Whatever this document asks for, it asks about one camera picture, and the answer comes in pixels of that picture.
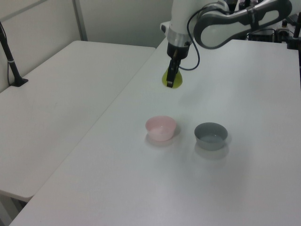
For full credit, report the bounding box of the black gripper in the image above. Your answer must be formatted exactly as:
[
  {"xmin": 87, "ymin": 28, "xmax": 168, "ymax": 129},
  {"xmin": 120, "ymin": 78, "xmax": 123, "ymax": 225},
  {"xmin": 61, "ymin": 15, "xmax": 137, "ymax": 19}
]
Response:
[{"xmin": 165, "ymin": 43, "xmax": 190, "ymax": 89}]

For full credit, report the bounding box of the green pear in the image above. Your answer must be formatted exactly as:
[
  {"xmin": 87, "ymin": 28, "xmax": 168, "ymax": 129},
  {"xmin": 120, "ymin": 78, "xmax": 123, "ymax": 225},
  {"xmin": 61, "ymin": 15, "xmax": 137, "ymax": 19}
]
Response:
[{"xmin": 161, "ymin": 66, "xmax": 184, "ymax": 90}]

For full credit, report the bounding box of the pink plastic bowl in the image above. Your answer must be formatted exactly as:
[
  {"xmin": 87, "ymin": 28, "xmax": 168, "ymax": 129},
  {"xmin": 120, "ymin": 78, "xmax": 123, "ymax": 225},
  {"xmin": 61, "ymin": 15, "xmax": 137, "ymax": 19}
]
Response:
[{"xmin": 144, "ymin": 115, "xmax": 177, "ymax": 142}]

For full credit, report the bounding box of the grey plastic bowl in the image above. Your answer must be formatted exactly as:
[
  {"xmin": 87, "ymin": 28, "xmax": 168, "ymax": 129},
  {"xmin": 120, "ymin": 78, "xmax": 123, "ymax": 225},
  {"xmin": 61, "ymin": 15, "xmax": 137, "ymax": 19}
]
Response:
[{"xmin": 194, "ymin": 122, "xmax": 229, "ymax": 151}]

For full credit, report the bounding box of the dark background equipment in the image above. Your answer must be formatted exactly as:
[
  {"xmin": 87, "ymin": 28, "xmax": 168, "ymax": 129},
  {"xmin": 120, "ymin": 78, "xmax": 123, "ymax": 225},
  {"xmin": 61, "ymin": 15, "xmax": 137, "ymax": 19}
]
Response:
[{"xmin": 245, "ymin": 14, "xmax": 289, "ymax": 44}]

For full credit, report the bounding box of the white side table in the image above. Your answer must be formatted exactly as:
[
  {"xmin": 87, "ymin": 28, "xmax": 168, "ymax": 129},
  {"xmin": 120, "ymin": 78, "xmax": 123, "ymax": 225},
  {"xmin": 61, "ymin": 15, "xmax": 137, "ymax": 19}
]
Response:
[{"xmin": 0, "ymin": 40, "xmax": 157, "ymax": 226}]

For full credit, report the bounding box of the black pole stand with base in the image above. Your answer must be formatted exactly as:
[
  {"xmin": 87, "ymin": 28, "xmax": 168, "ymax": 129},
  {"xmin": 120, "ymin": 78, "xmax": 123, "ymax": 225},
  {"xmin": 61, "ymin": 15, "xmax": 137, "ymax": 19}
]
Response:
[{"xmin": 0, "ymin": 20, "xmax": 30, "ymax": 88}]

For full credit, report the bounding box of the black robot wrist cable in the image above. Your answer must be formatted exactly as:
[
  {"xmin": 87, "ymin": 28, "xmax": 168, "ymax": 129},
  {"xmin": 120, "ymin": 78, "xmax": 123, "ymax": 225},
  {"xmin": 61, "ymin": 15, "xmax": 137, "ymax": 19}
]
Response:
[{"xmin": 186, "ymin": 5, "xmax": 201, "ymax": 72}]

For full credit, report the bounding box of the grey metal partition post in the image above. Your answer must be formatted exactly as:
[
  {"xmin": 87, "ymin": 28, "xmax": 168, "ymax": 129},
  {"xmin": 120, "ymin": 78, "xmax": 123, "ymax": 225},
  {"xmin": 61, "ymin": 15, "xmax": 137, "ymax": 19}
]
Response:
[{"xmin": 71, "ymin": 0, "xmax": 88, "ymax": 42}]

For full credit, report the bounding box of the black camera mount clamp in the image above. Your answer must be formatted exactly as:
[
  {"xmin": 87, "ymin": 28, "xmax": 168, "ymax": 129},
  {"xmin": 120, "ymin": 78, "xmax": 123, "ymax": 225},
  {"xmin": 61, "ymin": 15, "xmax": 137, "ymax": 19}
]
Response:
[{"xmin": 285, "ymin": 13, "xmax": 301, "ymax": 50}]

